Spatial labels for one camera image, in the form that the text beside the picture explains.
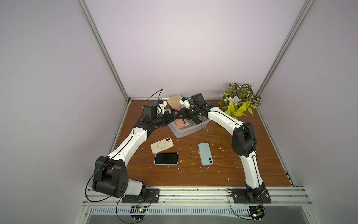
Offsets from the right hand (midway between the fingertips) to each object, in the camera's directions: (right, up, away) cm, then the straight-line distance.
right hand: (175, 115), depth 87 cm
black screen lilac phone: (-6, -29, +3) cm, 30 cm away
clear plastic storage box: (+10, -8, 0) cm, 12 cm away
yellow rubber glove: (-3, +10, +31) cm, 33 cm away
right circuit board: (+43, -50, -17) cm, 68 cm away
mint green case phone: (+19, -25, +1) cm, 32 cm away
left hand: (+3, 0, -8) cm, 8 cm away
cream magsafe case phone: (-10, -21, +6) cm, 24 cm away
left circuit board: (-20, -52, -14) cm, 57 cm away
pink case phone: (+4, -5, -3) cm, 7 cm away
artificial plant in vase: (+39, +9, -3) cm, 41 cm away
